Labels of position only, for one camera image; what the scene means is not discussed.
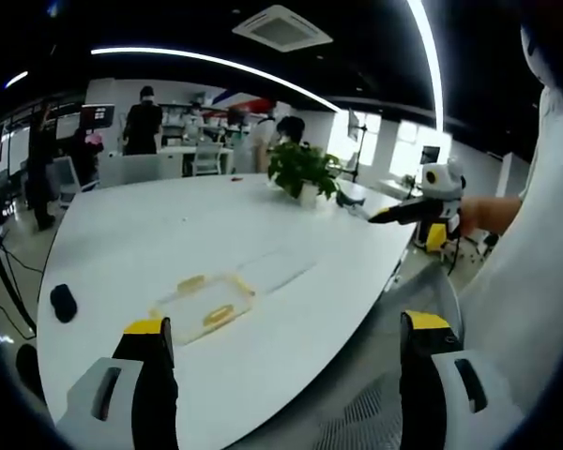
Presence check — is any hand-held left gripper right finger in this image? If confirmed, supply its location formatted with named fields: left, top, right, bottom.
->
left=398, top=308, right=527, bottom=450

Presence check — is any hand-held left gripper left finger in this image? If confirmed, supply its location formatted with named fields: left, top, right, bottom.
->
left=55, top=316, right=180, bottom=450

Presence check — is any yellow and white machine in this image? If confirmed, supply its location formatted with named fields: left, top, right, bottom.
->
left=415, top=220, right=449, bottom=255

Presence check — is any grey mesh office chair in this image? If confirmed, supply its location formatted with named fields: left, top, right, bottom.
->
left=304, top=269, right=466, bottom=450

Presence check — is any light stand with panel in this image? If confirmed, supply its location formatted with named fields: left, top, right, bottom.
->
left=345, top=108, right=373, bottom=185

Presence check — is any clear container with yellow clips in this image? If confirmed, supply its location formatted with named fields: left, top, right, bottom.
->
left=148, top=273, right=257, bottom=347

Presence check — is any green potted plant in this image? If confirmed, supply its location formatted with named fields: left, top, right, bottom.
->
left=266, top=142, right=342, bottom=208

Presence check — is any person in white shirt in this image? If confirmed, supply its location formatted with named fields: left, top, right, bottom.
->
left=454, top=22, right=563, bottom=416

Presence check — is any curved ceiling light strip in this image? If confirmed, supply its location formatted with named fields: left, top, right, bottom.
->
left=405, top=0, right=446, bottom=128

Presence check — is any clear plastic lid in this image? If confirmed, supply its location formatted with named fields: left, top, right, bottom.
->
left=236, top=247, right=318, bottom=295

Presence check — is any black tripod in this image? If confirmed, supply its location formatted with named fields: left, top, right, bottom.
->
left=0, top=232, right=39, bottom=339

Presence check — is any white office chair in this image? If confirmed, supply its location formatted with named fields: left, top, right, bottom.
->
left=190, top=142, right=224, bottom=178
left=51, top=156, right=98, bottom=210

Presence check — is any ceiling air conditioner vent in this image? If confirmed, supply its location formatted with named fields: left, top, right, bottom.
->
left=231, top=4, right=335, bottom=53

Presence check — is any long ceiling light strip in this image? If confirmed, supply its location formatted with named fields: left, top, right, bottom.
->
left=90, top=46, right=340, bottom=114

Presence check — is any dark monitor screen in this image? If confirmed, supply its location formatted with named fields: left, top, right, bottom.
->
left=81, top=104, right=116, bottom=131

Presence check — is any short ceiling light strip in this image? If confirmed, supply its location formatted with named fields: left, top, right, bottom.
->
left=4, top=70, right=30, bottom=90

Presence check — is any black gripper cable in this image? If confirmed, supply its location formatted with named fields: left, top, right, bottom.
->
left=443, top=223, right=463, bottom=278

